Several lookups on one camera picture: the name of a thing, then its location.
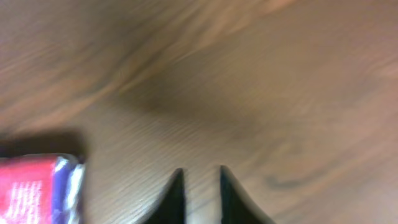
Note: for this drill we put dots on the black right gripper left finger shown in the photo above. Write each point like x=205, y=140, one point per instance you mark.
x=170, y=208

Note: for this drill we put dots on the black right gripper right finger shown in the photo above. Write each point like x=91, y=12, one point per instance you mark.
x=236, y=205

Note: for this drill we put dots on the purple red pad packet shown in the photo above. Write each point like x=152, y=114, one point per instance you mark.
x=41, y=189

